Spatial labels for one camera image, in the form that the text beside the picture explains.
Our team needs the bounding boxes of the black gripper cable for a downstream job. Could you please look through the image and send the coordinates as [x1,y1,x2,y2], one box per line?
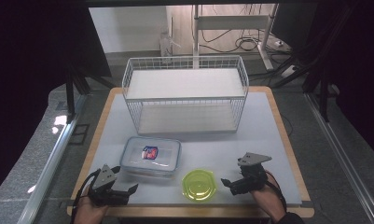
[263,170,288,213]
[70,168,102,224]

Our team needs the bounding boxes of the clear food container blue lid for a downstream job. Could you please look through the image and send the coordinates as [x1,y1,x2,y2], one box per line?
[119,135,182,179]

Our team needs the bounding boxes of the person's left hand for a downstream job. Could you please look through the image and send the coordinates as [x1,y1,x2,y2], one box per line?
[73,194,109,224]

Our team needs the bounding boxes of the person's right hand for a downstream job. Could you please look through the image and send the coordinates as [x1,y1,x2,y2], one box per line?
[249,181,286,223]

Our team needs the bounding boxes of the black floor cables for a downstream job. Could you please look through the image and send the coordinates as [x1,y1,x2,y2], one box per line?
[200,29,265,54]

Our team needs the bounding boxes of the white desk frame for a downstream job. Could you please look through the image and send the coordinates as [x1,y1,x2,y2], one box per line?
[192,3,281,72]

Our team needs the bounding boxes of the clear plastic bottle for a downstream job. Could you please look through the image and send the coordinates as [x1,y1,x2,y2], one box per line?
[159,29,182,58]

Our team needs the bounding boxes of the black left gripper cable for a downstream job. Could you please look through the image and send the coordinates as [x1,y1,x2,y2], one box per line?
[70,168,102,224]

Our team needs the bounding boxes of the green plastic bowl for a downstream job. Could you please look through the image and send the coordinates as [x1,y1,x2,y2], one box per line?
[181,168,218,203]

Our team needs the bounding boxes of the white wire shelf rack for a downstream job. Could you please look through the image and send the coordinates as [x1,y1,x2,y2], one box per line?
[121,54,250,135]

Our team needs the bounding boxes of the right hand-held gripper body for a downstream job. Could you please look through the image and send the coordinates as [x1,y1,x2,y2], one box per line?
[229,152,273,196]

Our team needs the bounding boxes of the aluminium rail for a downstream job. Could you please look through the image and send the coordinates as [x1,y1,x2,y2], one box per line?
[18,92,90,224]
[304,92,374,224]

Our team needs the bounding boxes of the black metal stand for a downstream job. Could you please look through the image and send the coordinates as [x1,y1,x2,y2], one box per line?
[64,63,114,124]
[301,60,333,123]

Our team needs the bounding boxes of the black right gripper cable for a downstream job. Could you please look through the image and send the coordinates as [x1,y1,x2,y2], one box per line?
[263,170,288,213]

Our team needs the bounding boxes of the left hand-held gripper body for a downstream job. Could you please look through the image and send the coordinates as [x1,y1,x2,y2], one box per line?
[88,163,130,207]

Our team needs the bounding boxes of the grey table mat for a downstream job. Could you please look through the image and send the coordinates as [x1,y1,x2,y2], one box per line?
[76,91,303,206]

